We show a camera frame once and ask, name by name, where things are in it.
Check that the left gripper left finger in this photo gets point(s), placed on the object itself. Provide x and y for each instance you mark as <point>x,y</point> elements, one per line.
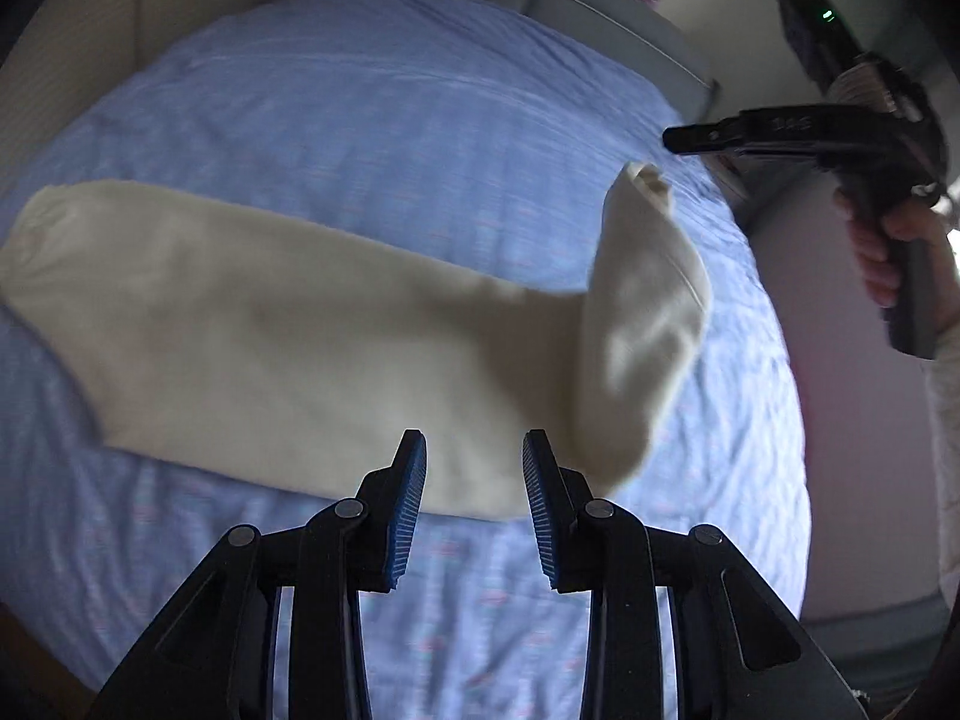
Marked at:
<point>210,651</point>

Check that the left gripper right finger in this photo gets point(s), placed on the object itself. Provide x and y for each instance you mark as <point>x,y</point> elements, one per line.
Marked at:
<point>673,610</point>

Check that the cream white pants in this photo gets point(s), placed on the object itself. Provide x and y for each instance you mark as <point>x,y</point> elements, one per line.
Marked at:
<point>293,355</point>

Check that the person's right hand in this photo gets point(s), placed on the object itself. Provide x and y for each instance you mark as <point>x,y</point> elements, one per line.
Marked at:
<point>910,221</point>

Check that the blue floral bed sheet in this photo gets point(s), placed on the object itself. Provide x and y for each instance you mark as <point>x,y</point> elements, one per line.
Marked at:
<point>452,128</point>

